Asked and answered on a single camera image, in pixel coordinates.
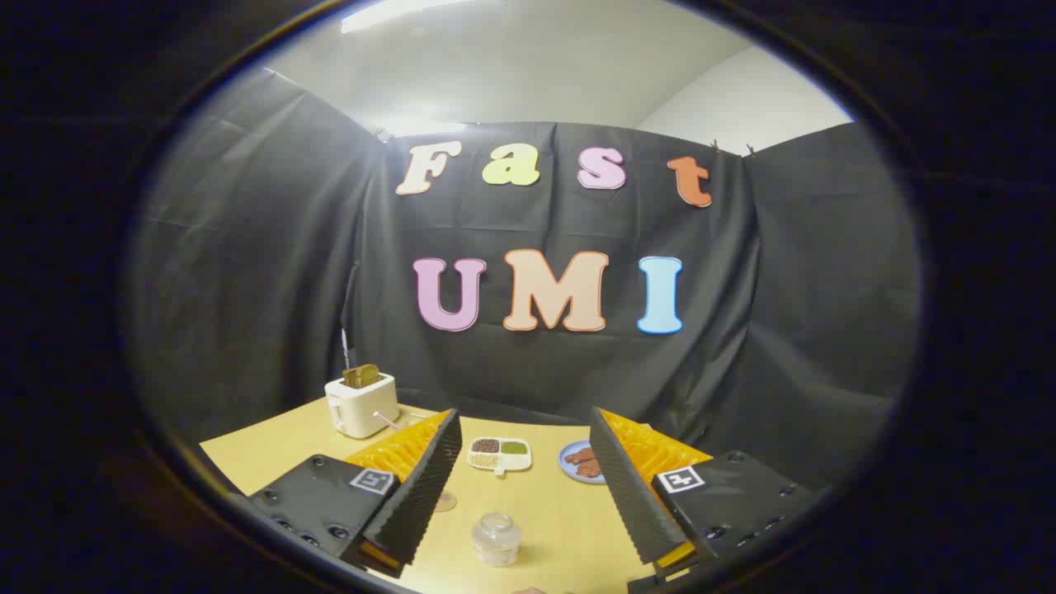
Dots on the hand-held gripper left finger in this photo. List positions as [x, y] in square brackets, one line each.
[421, 487]

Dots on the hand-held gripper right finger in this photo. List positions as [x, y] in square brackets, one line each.
[631, 487]

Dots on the round cork coaster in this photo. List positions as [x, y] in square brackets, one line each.
[446, 502]

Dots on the clear plastic juice bottle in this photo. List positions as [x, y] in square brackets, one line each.
[496, 540]

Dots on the brown cookie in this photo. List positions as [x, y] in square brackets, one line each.
[589, 469]
[580, 454]

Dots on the blue plate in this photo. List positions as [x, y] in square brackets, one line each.
[566, 466]

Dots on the white divided bean dish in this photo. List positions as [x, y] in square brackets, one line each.
[499, 455]

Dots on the wooden table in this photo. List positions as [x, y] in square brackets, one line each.
[544, 511]

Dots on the white toaster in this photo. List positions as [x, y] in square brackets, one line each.
[363, 408]

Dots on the brown toast slice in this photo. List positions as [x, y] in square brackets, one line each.
[361, 376]

